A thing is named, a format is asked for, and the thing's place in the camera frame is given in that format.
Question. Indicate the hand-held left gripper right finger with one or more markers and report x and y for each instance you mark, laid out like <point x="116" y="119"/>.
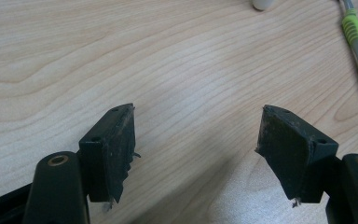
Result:
<point x="295" y="155"/>

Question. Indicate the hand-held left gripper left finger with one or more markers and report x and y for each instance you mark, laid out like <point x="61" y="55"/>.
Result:
<point x="108" y="155"/>

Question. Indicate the white rounded object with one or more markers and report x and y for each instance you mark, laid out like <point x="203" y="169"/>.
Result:
<point x="262" y="3"/>

